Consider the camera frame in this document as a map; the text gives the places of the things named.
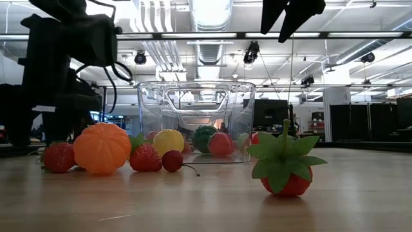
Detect black metal background frame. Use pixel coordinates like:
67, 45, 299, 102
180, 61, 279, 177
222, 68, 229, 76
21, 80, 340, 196
93, 84, 139, 123

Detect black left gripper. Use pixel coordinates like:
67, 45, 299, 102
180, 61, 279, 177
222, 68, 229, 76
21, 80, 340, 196
0, 14, 102, 146

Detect dark red toy cherry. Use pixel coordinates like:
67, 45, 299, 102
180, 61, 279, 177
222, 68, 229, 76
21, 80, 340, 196
162, 150, 201, 177

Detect thin hanging cable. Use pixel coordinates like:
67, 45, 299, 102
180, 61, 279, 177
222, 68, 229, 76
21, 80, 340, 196
287, 34, 295, 104

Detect white ceiling pipe bundle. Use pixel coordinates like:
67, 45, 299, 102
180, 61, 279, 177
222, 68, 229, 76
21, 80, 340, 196
128, 0, 188, 72

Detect white LED light strip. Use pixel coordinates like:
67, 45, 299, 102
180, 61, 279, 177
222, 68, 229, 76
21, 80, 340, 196
245, 32, 321, 39
160, 32, 238, 39
328, 32, 403, 38
0, 34, 33, 41
116, 33, 154, 40

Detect clear plastic storage container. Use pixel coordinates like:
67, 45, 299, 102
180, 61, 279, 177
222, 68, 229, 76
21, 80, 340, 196
136, 81, 257, 164

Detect black overhead light bar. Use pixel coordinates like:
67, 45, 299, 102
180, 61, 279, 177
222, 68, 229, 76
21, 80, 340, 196
0, 30, 412, 42

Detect black computer monitor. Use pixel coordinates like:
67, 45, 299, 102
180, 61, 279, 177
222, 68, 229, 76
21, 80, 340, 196
395, 97, 412, 130
253, 98, 290, 129

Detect black hanging spotlight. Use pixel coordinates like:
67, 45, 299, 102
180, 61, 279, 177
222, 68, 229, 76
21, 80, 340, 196
242, 41, 261, 71
360, 52, 376, 64
134, 50, 148, 66
300, 75, 315, 88

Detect red toy tomato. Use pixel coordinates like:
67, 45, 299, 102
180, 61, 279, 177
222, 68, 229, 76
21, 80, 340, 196
207, 131, 236, 158

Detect green striped toy watermelon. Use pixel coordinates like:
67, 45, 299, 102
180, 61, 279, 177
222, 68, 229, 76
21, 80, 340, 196
192, 125, 219, 154

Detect black partition panels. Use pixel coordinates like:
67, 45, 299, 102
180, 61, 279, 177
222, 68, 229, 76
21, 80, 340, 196
330, 103, 393, 142

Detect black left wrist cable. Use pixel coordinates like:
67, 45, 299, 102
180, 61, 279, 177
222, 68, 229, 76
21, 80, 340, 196
75, 0, 133, 114

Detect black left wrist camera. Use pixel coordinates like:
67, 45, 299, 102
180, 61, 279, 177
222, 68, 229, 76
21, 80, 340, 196
66, 12, 123, 68

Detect red fabric fruit green calyx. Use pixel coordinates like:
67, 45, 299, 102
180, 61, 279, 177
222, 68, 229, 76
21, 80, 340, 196
246, 119, 328, 198

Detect yellow toy lemon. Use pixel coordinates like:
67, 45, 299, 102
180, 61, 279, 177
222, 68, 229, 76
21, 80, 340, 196
153, 128, 185, 158

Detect silver ceiling air duct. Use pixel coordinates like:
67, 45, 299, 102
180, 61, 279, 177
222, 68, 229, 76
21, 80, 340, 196
188, 0, 234, 65

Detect red tool cabinet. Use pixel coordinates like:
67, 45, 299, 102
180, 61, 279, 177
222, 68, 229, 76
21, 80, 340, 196
310, 111, 325, 130

